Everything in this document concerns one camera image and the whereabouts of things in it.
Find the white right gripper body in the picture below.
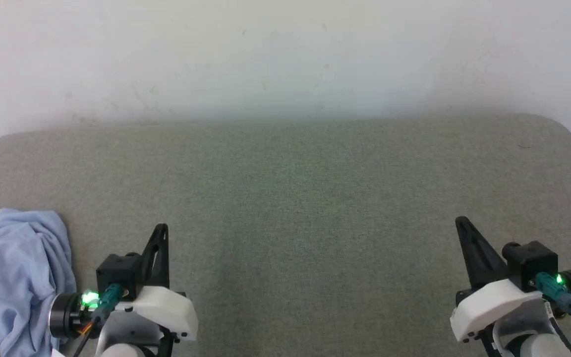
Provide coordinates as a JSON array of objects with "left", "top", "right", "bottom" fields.
[{"left": 450, "top": 278, "right": 544, "bottom": 344}]

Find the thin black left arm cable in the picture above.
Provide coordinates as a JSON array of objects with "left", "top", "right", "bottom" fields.
[{"left": 71, "top": 317, "right": 102, "bottom": 357}]

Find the teal right camera cable plug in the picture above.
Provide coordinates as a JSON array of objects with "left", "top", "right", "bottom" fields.
[{"left": 532, "top": 271, "right": 571, "bottom": 315}]

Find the light blue shirt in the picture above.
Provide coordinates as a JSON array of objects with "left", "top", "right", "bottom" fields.
[{"left": 0, "top": 208, "right": 77, "bottom": 357}]

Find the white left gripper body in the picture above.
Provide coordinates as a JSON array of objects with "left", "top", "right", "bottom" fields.
[{"left": 116, "top": 286, "right": 200, "bottom": 357}]

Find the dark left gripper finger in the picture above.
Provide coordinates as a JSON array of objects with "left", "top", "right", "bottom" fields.
[{"left": 139, "top": 223, "right": 170, "bottom": 289}]

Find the grey-green fabric sofa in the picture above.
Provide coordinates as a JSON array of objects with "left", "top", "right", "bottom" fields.
[{"left": 0, "top": 113, "right": 571, "bottom": 357}]

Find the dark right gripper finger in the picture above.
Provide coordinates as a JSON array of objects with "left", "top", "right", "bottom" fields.
[{"left": 455, "top": 216, "right": 509, "bottom": 290}]

